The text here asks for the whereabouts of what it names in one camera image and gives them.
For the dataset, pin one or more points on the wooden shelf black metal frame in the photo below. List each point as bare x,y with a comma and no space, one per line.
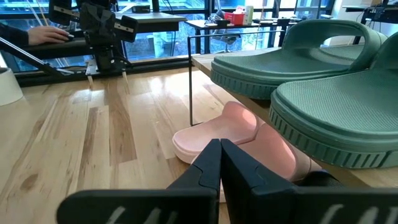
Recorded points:
202,62

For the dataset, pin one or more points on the white container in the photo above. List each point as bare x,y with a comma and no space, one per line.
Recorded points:
249,14

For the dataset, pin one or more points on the black computer mouse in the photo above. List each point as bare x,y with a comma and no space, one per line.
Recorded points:
71,37

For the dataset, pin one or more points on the grey office desk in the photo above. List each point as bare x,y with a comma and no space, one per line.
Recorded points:
155,18

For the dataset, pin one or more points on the black aluminium table frame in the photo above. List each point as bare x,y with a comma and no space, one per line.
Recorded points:
149,67

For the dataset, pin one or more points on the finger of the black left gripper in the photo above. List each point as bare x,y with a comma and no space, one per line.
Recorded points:
60,11
130,29

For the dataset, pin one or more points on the red box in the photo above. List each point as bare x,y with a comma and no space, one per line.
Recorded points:
234,18

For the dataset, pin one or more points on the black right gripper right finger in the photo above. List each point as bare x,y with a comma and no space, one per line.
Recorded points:
245,189

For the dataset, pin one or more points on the black side table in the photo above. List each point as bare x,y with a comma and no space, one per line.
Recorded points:
202,24

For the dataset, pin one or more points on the pink rubber slide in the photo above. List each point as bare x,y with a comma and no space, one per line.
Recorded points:
273,149
217,130

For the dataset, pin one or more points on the green rubber slide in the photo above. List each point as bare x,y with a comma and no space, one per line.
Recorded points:
342,105
280,65

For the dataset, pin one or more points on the person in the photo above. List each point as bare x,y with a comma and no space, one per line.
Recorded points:
12,35

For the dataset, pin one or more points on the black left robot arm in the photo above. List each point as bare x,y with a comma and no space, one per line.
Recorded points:
105,56

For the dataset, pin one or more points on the potted plant white pot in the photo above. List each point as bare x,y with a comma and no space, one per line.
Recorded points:
9,87

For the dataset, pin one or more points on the person's hand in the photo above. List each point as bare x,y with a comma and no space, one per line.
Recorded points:
46,35

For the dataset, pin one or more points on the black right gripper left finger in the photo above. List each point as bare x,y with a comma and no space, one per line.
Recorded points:
205,174

